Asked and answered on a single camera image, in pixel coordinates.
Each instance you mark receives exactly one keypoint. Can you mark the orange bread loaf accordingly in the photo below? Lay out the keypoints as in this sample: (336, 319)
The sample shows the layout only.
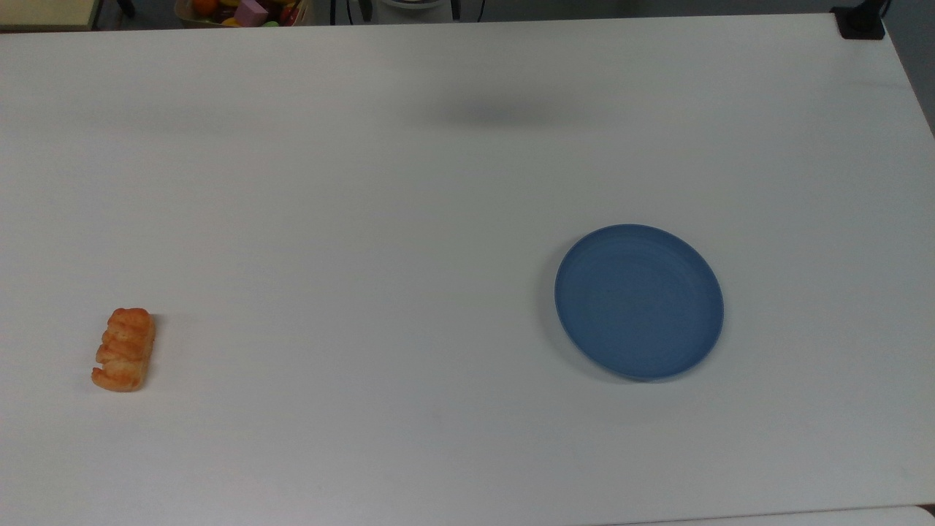
(124, 351)

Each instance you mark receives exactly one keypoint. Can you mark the blue round plate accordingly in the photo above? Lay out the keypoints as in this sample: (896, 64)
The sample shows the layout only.
(639, 299)

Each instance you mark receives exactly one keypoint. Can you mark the basket of toys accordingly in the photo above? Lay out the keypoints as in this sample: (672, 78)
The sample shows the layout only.
(292, 14)

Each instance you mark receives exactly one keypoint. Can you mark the pink toy block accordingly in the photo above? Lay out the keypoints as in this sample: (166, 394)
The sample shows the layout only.
(250, 12)

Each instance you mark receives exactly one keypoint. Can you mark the orange toy fruit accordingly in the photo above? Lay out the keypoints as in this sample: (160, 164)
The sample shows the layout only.
(205, 6)

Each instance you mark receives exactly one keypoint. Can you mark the yellow wooden board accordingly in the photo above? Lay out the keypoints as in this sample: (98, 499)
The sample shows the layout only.
(44, 11)

